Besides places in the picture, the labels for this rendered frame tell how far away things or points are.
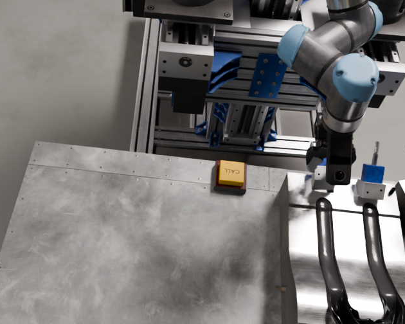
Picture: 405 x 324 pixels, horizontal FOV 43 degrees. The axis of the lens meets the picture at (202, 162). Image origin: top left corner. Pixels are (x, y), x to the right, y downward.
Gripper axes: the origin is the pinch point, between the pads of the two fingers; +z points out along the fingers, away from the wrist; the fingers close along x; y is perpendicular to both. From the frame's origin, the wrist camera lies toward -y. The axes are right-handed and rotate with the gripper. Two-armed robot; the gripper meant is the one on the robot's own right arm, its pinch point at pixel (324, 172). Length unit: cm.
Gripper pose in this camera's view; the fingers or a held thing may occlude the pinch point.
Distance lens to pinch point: 119.1
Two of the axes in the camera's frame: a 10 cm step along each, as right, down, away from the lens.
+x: -10.0, -0.4, 0.8
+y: 0.7, -8.9, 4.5
